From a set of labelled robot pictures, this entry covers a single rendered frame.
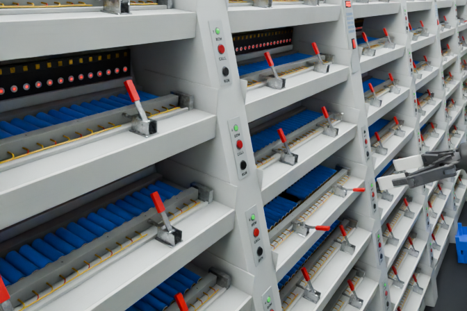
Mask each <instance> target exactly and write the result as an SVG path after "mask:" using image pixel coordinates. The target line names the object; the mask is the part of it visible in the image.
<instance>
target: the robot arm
mask: <svg viewBox="0 0 467 311"><path fill-rule="evenodd" d="M393 164H394V167H395V170H396V171H403V170H407V169H413V168H417V167H424V166H425V168H422V169H419V170H418V171H414V172H412V173H410V174H409V173H408V172H407V171H405V172H404V173H401V174H394V175H390V176H383V177H379V178H377V182H378V184H379V188H380V190H388V189H393V188H397V187H405V186H409V188H415V187H418V186H421V185H425V184H428V183H432V182H434V181H438V180H441V179H444V178H449V177H454V176H457V171H459V170H461V169H463V170H465V171H466V173H467V142H464V143H461V144H460V145H459V148H456V149H445V150H436V151H426V152H425V153H423V154H422V155H415V156H411V157H407V158H401V159H397V160H393ZM428 165H430V166H428ZM413 179H414V181H413Z"/></svg>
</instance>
